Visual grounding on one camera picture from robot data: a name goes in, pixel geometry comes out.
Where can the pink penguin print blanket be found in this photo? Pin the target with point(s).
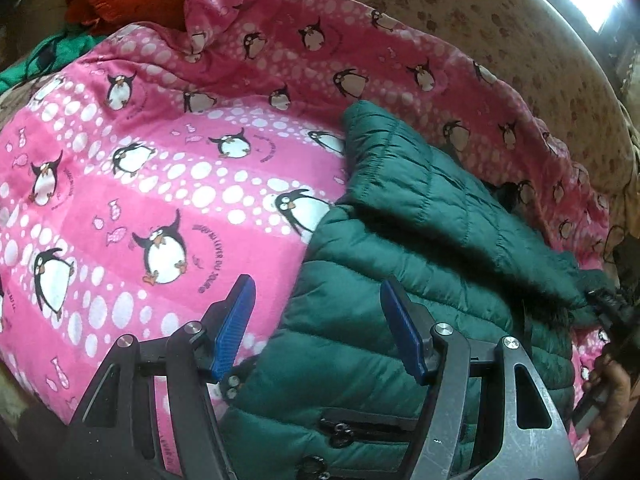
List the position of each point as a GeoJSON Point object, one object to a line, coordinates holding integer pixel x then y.
{"type": "Point", "coordinates": [150, 170]}

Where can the dark green puffer jacket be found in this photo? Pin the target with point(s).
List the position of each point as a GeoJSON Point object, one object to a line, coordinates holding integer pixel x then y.
{"type": "Point", "coordinates": [430, 240]}

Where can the beige paw print bedsheet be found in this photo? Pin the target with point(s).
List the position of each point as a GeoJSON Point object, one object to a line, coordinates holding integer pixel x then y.
{"type": "Point", "coordinates": [500, 25]}

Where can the bright green cloth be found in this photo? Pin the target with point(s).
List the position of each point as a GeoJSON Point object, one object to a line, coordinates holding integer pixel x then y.
{"type": "Point", "coordinates": [60, 55]}

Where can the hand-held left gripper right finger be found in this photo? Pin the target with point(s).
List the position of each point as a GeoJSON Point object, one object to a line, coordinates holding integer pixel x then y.
{"type": "Point", "coordinates": [404, 335]}

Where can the person's right hand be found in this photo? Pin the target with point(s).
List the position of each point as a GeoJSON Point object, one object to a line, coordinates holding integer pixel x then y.
{"type": "Point", "coordinates": [617, 395]}

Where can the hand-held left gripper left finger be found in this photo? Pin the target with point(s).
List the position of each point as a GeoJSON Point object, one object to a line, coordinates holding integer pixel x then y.
{"type": "Point", "coordinates": [232, 327]}

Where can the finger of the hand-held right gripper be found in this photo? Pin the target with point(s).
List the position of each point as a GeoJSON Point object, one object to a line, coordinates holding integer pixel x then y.
{"type": "Point", "coordinates": [602, 300]}

